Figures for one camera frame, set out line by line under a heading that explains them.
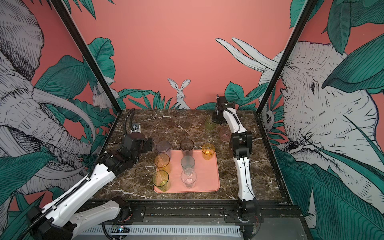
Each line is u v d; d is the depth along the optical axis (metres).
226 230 0.70
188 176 0.83
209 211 0.76
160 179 0.75
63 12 0.71
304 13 0.71
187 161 0.90
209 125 1.10
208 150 0.96
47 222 0.37
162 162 0.80
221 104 0.80
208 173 0.87
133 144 0.54
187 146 0.93
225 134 1.03
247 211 0.64
